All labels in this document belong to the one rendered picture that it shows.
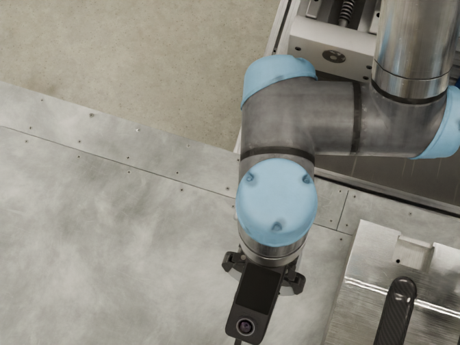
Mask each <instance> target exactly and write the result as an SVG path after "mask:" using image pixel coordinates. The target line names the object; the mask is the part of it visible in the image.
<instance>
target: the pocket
mask: <svg viewBox="0 0 460 345"><path fill-rule="evenodd" d="M433 244H434V243H432V244H429V243H426V242H423V241H420V240H416V239H413V238H410V237H407V236H404V235H400V236H398V239H397V241H396V246H395V249H394V253H393V256H392V260H391V261H392V262H395V263H398V264H402V265H404V266H408V267H411V268H415V269H417V270H421V271H424V272H427V273H429V268H430V265H431V260H432V258H433V253H434V250H435V246H433Z"/></svg>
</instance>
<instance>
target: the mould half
mask: <svg viewBox="0 0 460 345"><path fill-rule="evenodd" d="M400 235H401V231H397V230H394V229H390V228H387V227H384V226H381V225H377V224H374V223H372V222H368V221H365V220H360V221H359V224H358V225H357V228H356V229H355V232H354V234H353V236H352V239H351V241H350V246H349V249H348V252H347V256H346V260H345V262H344V267H343V269H342V273H341V276H340V280H339V283H338V286H337V290H336V293H335V297H334V300H333V304H332V307H331V311H330V314H329V318H328V320H327V325H326V327H325V330H324V335H323V337H322V341H321V344H320V345H373V343H374V339H375V336H376V332H377V329H378V326H379V322H380V319H381V314H382V311H383V307H384V304H385V299H386V296H387V292H388V290H389V286H390V285H391V284H392V282H393V281H394V280H395V279H396V278H399V277H407V278H409V279H411V280H412V281H413V282H414V283H415V285H416V288H417V298H416V301H415V305H414V307H413V311H412V315H411V319H410V322H409V326H408V329H407V334H406V337H405V341H404V344H403V345H457V344H458V341H459V336H460V250H458V249H455V248H452V247H449V246H445V245H443V244H439V243H436V242H434V244H433V246H435V250H434V253H433V258H432V260H431V265H430V268H429V273H427V272H424V271H421V270H417V269H415V268H411V267H408V266H404V265H402V264H398V263H395V262H392V261H391V260H392V256H393V253H394V249H395V246H396V241H397V239H398V236H400Z"/></svg>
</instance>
